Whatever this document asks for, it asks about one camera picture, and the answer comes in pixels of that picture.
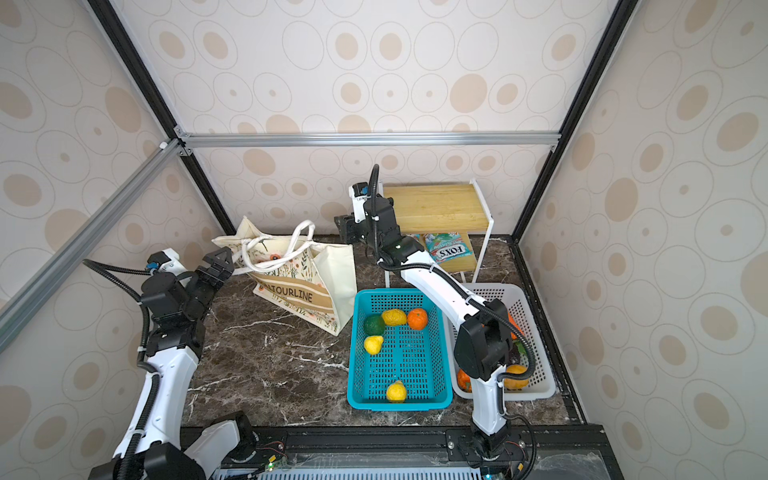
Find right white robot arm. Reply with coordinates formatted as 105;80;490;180
334;183;525;436

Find aluminium diagonal rail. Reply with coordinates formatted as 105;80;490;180
1;139;182;350

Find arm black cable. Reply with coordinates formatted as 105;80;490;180
367;163;538;382
82;258;158;480

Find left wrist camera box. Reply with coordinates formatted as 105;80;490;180
146;248;187;275

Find orange carrot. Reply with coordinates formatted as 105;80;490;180
507;313;521;340

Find black corner frame post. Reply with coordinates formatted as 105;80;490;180
86;0;235;234

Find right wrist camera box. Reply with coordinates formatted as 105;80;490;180
349;182;369;223

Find yellow lemon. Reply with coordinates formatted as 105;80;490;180
381;309;408;327
386;380;408;403

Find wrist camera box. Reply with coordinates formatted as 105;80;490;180
349;182;369;223
146;248;187;275

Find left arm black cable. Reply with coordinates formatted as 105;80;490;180
82;258;158;480

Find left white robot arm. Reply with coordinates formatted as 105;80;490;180
83;248;241;479

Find yellow lemon front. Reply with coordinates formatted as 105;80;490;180
386;380;408;403

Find green Fox's candy bag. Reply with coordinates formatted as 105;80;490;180
424;232;472;263

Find yellow pepper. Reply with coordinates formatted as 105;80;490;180
503;365;530;391

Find white plastic basket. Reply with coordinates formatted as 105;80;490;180
443;283;558;402

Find black right corner post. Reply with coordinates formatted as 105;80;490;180
510;0;639;246

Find green lime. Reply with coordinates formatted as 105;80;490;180
363;315;387;336

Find white wooden two-tier shelf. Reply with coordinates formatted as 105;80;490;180
382;179;495;283

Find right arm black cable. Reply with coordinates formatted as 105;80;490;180
367;163;538;382

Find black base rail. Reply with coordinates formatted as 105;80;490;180
213;425;623;479

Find floral cream grocery tote bag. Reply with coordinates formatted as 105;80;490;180
213;218;357;336

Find aluminium horizontal rail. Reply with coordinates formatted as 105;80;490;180
180;131;561;148

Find orange fruit in teal basket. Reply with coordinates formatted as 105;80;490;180
407;308;429;331

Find teal plastic basket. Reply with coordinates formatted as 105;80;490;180
347;288;453;412

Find orange bell pepper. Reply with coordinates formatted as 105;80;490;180
456;369;472;393

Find yellow lemon top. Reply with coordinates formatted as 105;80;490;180
381;309;408;327

